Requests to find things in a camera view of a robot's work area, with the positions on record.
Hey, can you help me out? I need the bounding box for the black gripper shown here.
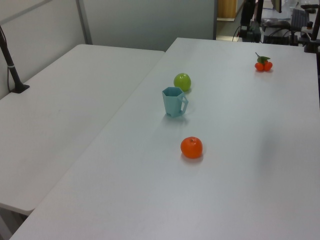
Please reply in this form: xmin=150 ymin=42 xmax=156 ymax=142
xmin=240 ymin=0 xmax=256 ymax=27

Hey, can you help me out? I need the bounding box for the teal hexagonal plastic mug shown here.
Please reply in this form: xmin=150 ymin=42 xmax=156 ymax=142
xmin=161 ymin=86 xmax=190 ymax=118

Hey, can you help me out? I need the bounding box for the dark equipment box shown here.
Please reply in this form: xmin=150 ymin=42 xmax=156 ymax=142
xmin=238 ymin=21 xmax=262 ymax=43

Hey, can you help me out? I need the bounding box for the thin black upright pole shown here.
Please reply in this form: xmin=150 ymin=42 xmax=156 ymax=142
xmin=256 ymin=0 xmax=265 ymax=26

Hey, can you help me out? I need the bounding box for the wooden door panel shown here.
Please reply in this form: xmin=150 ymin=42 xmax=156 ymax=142
xmin=216 ymin=0 xmax=238 ymax=20

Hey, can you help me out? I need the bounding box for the small tangerine cluster with leaves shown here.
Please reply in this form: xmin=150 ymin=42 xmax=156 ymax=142
xmin=254 ymin=51 xmax=274 ymax=73

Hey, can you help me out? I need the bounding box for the office chair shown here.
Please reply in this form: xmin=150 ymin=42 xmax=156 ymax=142
xmin=290 ymin=8 xmax=311 ymax=31

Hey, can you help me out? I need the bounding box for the dark red pole with clamp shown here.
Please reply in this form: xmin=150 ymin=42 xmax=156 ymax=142
xmin=300 ymin=3 xmax=320 ymax=53

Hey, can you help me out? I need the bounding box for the green apple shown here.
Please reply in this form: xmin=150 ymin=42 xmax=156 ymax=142
xmin=173 ymin=72 xmax=193 ymax=92

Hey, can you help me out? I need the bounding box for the large orange fruit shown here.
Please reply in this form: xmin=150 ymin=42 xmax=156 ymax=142
xmin=180 ymin=136 xmax=204 ymax=159

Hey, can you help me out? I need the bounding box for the black camera stand pole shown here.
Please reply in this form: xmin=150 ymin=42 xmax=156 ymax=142
xmin=0 ymin=24 xmax=30 ymax=94

